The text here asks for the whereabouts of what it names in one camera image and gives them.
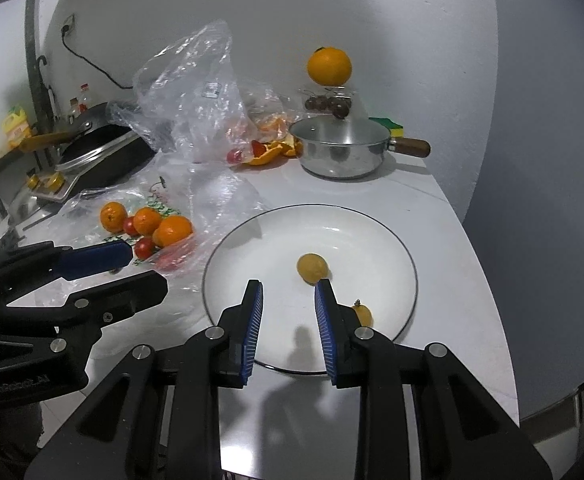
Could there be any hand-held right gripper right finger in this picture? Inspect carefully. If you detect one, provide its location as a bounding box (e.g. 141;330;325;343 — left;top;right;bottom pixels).
314;279;555;480

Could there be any green printed plastic bag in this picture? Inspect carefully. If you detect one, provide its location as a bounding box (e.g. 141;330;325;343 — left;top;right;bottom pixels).
37;160;273;311

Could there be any clear plastic bag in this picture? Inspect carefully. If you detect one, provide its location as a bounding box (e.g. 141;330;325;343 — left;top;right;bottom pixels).
107;19;293;166

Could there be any silver and black cooktop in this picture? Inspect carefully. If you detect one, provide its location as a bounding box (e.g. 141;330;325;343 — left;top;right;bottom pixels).
54;127;157;202

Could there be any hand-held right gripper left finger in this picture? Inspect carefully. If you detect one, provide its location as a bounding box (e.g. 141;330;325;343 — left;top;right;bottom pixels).
24;280;265;480

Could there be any clear plastic box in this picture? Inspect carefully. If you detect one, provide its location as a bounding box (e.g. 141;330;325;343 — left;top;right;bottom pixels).
299;86;357;115

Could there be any mandarin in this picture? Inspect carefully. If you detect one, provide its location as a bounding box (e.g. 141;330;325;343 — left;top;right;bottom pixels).
133;207;163;237
99;201;129;233
153;215;193;248

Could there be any steel pot with wooden handle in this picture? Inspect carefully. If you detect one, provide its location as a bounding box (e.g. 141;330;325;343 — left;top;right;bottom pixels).
288;116;431;181

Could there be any black power cable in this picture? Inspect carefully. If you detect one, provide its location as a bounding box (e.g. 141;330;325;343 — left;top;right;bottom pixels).
61;25;135;90

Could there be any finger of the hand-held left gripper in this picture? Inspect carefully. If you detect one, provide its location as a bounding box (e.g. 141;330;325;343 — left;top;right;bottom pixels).
0;239;134;292
0;270;169;358

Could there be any black frying pan yellow handle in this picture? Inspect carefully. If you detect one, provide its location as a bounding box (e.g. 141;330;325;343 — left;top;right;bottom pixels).
18;102;139;171

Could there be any pile of dark round fruits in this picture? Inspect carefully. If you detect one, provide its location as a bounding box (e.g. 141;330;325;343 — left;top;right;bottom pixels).
305;95;351;117

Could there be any orange peel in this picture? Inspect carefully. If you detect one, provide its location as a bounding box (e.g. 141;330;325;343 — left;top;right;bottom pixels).
244;137;305;167
256;115;293;139

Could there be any grey pipe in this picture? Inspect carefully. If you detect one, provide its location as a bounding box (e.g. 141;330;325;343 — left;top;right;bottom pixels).
24;0;58;126

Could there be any green and yellow sponge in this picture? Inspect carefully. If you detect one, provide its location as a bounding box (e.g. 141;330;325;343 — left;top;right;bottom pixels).
369;116;407;139

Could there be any gold cooktop knob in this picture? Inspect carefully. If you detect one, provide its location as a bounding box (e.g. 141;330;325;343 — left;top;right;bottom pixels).
27;172;66;194

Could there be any yellow packet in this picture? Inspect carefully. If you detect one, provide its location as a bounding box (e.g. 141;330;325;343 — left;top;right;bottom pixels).
3;105;34;150

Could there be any white plate with dark rim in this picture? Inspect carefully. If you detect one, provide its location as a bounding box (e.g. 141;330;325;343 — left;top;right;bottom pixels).
202;204;419;375

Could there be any small yellow fruit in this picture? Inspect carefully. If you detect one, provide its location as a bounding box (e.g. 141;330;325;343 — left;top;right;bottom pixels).
349;299;374;328
297;253;331;283

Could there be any steel pot lid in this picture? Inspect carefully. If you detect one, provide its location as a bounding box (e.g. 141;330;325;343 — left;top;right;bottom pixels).
290;105;391;147

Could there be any large orange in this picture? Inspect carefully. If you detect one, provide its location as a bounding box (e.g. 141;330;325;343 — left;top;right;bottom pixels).
307;46;353;87

